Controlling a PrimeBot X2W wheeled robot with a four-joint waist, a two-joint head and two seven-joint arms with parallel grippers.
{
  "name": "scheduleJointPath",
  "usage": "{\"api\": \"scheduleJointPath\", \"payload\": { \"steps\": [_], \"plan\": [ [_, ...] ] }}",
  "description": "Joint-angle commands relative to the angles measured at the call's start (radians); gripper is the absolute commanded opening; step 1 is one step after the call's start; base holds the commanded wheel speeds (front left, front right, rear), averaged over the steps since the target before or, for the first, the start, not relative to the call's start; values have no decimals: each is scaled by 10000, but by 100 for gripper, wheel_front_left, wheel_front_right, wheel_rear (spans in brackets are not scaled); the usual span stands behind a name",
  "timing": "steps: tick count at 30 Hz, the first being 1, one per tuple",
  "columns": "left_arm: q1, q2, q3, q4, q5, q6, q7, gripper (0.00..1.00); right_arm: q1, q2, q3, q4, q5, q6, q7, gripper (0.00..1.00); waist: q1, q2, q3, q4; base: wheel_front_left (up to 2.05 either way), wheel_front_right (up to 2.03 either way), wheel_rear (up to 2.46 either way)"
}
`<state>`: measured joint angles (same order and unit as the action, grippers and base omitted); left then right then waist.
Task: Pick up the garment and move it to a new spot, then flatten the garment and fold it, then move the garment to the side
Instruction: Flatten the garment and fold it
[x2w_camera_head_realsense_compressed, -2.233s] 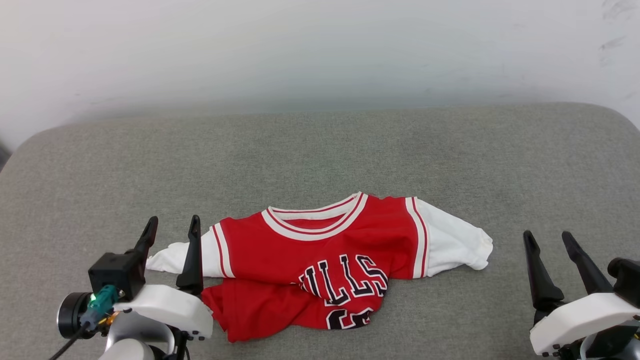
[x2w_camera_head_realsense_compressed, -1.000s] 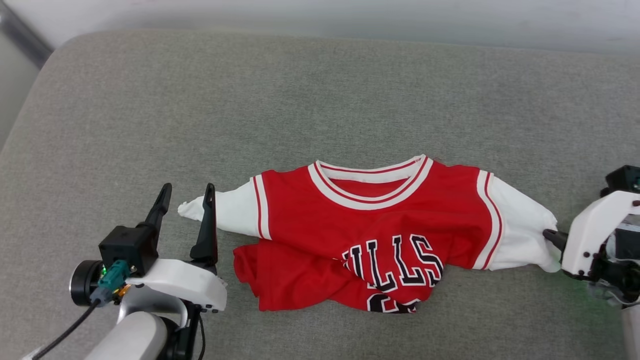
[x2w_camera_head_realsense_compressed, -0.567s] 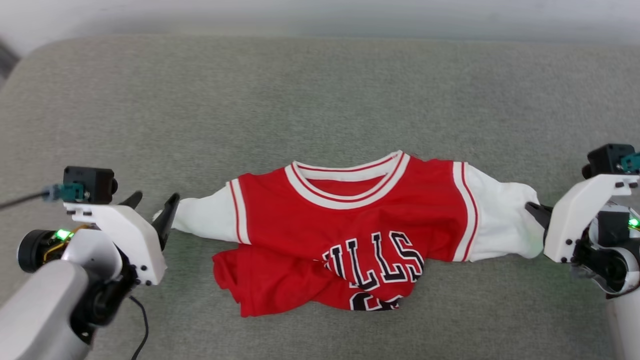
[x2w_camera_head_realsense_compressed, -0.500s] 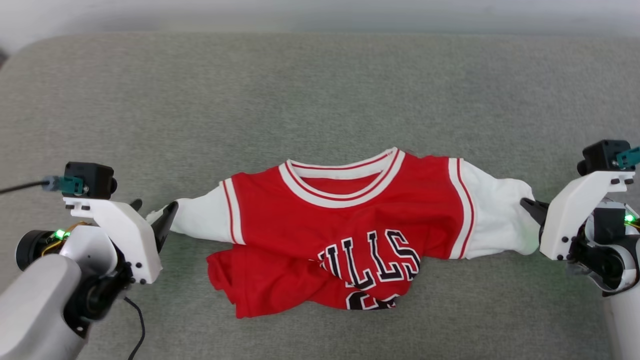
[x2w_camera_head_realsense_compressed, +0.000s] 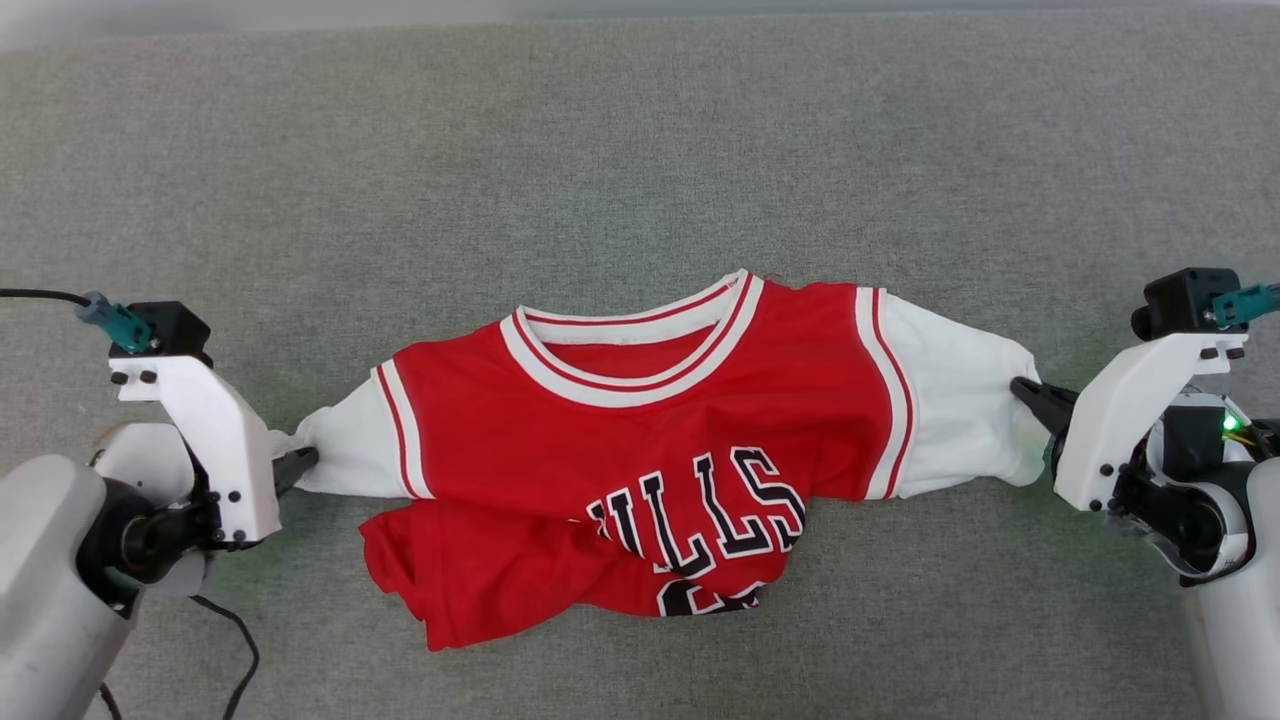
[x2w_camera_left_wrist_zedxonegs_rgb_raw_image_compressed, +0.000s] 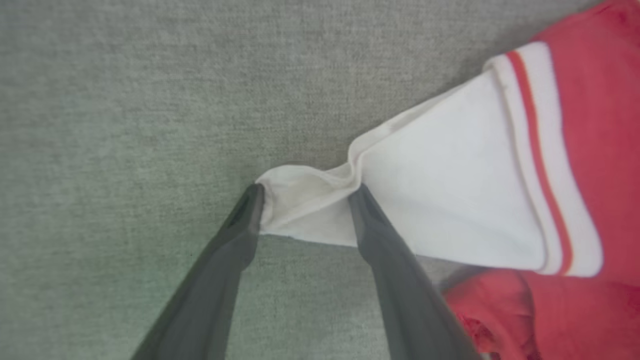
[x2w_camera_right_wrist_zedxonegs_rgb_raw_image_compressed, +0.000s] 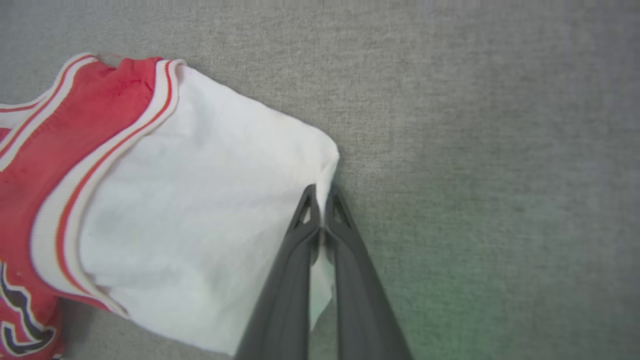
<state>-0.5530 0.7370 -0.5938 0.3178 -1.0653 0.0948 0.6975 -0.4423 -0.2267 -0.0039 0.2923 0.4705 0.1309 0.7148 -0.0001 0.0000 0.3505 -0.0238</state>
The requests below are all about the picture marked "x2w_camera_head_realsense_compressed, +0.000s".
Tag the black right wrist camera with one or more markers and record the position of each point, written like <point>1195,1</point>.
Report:
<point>1185,300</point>

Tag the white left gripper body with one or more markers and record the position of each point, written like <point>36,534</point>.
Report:
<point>225,440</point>

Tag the teal camera connector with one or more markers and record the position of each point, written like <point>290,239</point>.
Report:
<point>1250,303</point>
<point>120,325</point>

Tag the red and white basketball jersey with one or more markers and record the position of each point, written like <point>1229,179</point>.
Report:
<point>650,440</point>

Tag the teal right camera connector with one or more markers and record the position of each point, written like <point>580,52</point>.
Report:
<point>1250,303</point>

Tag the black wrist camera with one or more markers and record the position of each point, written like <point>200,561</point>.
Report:
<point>1185,300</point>
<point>175,325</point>

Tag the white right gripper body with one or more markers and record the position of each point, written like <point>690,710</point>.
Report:
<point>1110,430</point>

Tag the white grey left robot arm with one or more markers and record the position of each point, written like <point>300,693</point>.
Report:
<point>50,600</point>

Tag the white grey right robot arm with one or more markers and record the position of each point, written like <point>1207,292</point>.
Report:
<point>1240,620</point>

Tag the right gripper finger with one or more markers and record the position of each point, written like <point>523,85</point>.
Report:
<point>1050,405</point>

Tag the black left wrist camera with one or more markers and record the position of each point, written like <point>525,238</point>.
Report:
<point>175,325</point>

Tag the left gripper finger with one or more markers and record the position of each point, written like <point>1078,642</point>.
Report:
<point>295,470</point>

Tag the teal left camera connector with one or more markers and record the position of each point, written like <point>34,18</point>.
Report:
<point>120,325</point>

